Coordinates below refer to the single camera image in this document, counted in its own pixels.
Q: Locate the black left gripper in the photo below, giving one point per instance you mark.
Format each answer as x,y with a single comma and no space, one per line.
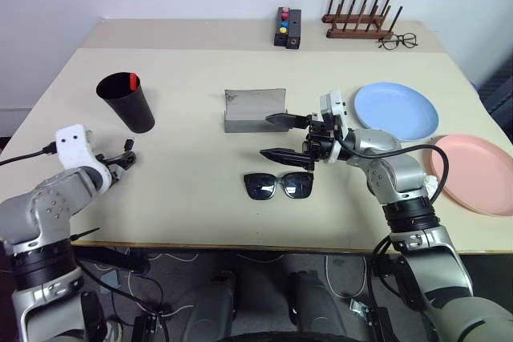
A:
112,163

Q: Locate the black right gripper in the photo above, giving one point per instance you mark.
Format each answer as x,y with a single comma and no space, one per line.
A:
318,138

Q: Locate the grey glasses case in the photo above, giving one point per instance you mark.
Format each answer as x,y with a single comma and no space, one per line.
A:
252,111

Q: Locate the black sunglasses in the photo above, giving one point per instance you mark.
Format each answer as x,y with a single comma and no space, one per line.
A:
260,187

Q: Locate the white tissue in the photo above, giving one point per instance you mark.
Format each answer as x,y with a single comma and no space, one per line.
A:
432,183

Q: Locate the pink plate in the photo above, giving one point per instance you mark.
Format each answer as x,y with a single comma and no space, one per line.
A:
477,174

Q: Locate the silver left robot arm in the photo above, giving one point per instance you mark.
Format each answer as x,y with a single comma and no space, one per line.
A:
40,206

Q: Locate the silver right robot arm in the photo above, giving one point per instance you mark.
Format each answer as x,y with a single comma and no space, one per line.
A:
401,174

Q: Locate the black tapered cup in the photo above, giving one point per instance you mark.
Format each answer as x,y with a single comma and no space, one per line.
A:
132,113

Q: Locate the red marker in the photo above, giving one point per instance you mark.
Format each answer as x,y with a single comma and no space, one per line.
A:
132,81

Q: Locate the black zip tie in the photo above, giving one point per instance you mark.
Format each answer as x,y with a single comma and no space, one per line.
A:
86,233

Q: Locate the plain black box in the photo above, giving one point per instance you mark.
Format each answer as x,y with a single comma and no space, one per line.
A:
296,27

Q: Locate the light blue plate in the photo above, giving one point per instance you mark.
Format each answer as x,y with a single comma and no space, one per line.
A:
393,105

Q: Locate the brown wooden peg rack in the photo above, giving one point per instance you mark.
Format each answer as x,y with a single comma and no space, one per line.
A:
352,33

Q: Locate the thin black-rimmed eyeglasses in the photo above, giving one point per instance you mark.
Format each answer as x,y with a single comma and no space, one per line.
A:
409,41

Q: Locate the dark grey rounded shape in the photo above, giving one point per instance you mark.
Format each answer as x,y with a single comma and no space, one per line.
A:
212,310
316,310

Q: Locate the black curved rim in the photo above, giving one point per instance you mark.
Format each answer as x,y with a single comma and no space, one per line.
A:
280,338

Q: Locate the black ribbed chair back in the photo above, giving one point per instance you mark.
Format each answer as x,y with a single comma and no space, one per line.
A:
501,89

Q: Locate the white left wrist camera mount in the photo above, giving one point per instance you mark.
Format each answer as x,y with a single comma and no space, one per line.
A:
74,146

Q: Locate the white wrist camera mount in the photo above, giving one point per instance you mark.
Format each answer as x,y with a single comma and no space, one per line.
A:
332,107
74,146

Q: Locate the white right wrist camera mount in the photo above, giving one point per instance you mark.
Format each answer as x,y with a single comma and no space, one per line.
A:
332,107

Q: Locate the black table frame bar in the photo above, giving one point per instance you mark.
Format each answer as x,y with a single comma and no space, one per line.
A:
120,261

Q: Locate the small metal bracket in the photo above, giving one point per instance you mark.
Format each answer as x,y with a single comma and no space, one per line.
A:
358,306

